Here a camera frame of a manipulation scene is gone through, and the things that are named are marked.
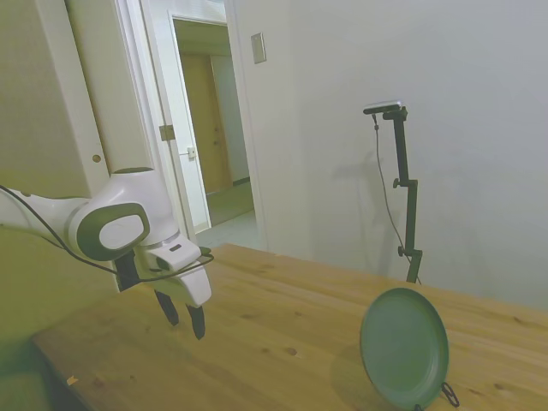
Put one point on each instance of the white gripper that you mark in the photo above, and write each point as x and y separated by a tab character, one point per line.
188	282

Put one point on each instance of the grey wall switch plate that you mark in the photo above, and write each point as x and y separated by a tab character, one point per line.
258	48

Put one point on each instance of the green round plate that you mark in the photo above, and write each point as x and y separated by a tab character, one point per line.
402	347

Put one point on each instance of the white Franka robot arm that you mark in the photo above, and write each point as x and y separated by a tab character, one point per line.
128	201

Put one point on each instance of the black rectangular box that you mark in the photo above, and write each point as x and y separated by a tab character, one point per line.
125	267

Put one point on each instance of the white door frame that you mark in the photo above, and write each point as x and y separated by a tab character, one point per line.
240	128

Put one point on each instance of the fabric folding screen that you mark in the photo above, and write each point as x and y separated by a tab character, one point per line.
25	299

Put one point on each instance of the brown wooden hallway door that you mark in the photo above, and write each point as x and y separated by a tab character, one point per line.
201	128

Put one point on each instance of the brass door hinge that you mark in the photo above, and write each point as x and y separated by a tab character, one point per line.
166	132

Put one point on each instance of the black articulated camera stand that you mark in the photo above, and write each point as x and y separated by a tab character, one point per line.
412	214

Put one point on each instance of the white open door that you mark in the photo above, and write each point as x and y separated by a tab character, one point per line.
124	107

